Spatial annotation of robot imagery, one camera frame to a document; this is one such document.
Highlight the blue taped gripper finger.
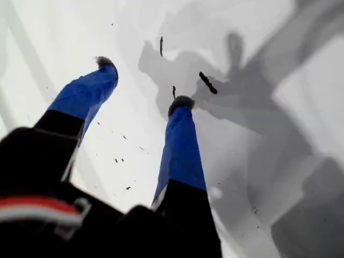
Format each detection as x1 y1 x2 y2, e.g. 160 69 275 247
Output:
150 95 219 216
33 55 119 147

